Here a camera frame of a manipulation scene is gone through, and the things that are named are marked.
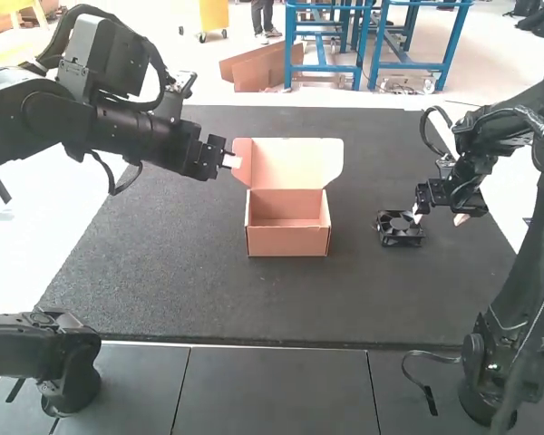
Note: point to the black mat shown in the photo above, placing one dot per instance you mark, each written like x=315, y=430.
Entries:
x=163, y=272

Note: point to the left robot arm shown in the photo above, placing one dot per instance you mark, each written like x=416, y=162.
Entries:
x=50, y=113

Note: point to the blue metal frame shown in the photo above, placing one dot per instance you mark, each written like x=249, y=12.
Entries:
x=290, y=45
x=449, y=45

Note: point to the black square fan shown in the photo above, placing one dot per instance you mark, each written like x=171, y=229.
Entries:
x=401, y=231

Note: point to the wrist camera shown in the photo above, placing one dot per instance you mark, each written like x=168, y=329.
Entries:
x=179, y=97
x=446, y=167

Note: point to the person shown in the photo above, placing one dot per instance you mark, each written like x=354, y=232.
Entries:
x=258, y=18

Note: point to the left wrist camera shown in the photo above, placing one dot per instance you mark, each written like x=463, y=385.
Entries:
x=179, y=97

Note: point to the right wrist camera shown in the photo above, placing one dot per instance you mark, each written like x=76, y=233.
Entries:
x=446, y=167

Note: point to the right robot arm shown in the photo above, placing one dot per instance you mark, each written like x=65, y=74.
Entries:
x=539, y=272

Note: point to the dark base panel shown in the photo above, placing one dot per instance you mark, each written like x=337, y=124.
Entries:
x=140, y=389
x=276, y=389
x=385, y=421

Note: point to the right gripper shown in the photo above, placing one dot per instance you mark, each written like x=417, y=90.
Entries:
x=440, y=192

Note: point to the yellow wheeled cabinet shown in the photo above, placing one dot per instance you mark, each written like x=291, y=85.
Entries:
x=213, y=13

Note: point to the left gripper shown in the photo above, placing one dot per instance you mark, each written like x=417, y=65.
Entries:
x=195, y=154

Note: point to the brown cardboard sheet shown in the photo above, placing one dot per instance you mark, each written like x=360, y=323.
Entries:
x=254, y=68

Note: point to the cardboard box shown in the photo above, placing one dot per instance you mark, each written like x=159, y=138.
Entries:
x=285, y=240

